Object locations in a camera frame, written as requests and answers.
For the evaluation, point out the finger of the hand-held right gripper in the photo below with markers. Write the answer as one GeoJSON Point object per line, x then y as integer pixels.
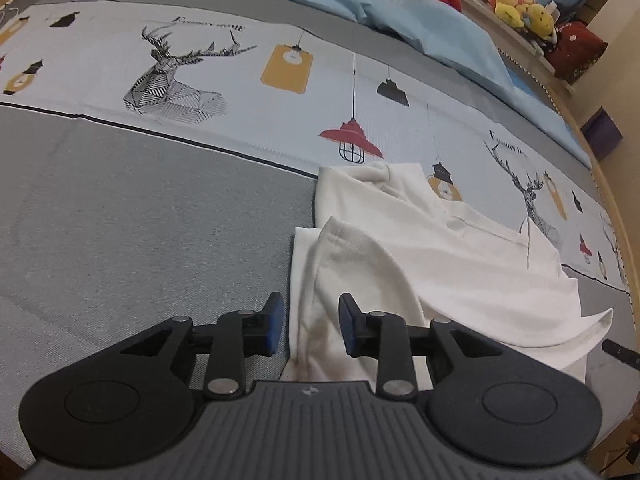
{"type": "Point", "coordinates": [621, 350]}

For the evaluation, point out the yellow green plush toy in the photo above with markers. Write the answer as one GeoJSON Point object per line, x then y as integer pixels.
{"type": "Point", "coordinates": [509, 5]}

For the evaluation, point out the purple bag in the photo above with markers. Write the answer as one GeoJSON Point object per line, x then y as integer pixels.
{"type": "Point", "coordinates": [604, 134]}

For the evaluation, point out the dark red bag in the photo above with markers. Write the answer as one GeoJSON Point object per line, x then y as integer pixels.
{"type": "Point", "coordinates": [577, 50]}

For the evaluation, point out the yellow duck plush toy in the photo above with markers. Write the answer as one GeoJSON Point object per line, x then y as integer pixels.
{"type": "Point", "coordinates": [539, 17]}

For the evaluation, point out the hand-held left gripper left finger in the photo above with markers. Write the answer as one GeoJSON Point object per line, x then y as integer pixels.
{"type": "Point", "coordinates": [273, 325]}

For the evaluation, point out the light blue quilt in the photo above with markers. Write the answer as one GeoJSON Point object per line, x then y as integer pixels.
{"type": "Point", "coordinates": [400, 10]}

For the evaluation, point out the white long-sleeve shirt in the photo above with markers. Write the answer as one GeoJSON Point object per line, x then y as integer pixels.
{"type": "Point", "coordinates": [450, 270]}

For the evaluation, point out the grey printed bed sheet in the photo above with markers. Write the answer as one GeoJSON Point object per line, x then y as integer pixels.
{"type": "Point", "coordinates": [125, 210]}

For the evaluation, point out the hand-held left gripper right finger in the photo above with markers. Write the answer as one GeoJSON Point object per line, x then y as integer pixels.
{"type": "Point", "coordinates": [350, 326]}

